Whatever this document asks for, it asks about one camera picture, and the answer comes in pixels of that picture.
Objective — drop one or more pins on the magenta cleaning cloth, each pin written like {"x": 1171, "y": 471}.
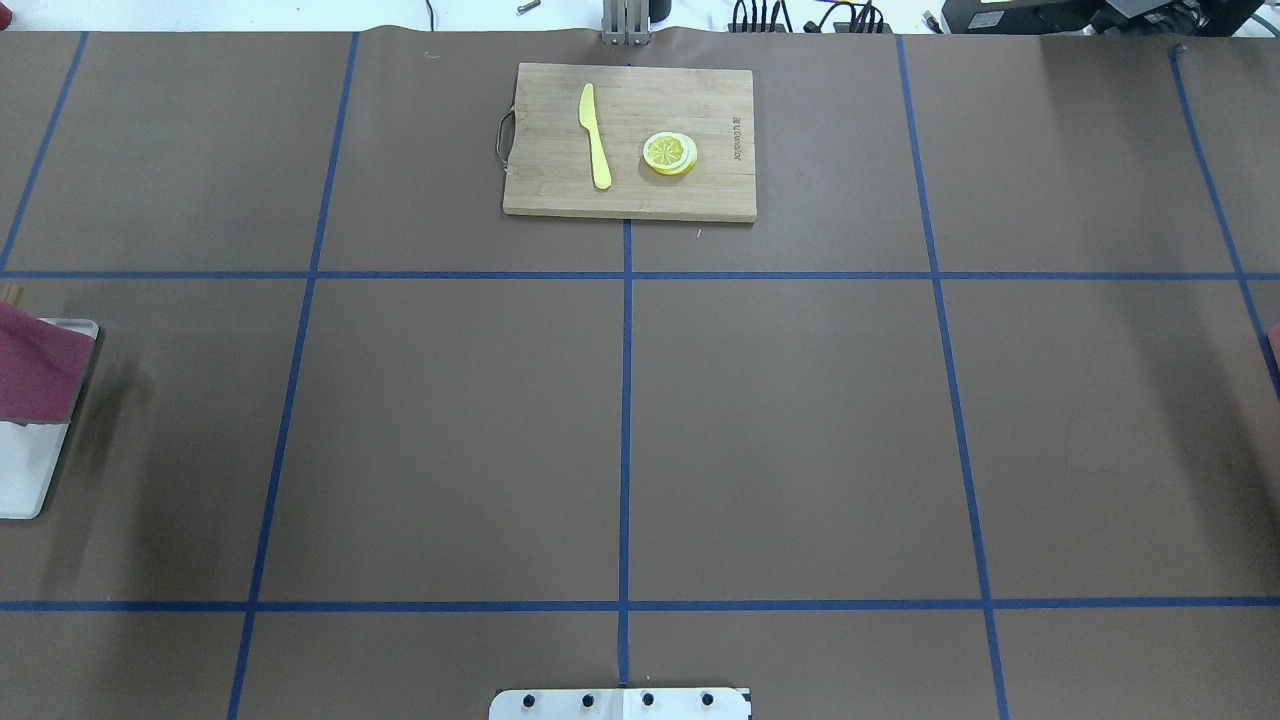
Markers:
{"x": 42, "y": 368}

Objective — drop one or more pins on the yellow lemon slice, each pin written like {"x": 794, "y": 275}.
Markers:
{"x": 670, "y": 153}

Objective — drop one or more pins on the bamboo cutting board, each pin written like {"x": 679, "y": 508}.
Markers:
{"x": 548, "y": 167}

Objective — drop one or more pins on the yellow plastic knife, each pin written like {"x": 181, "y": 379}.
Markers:
{"x": 601, "y": 175}

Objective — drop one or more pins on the white rectangular tray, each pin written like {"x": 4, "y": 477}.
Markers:
{"x": 30, "y": 455}

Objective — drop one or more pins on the aluminium frame post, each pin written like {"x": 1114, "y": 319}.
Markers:
{"x": 626, "y": 22}

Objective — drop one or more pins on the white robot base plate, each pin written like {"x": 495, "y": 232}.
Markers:
{"x": 623, "y": 703}

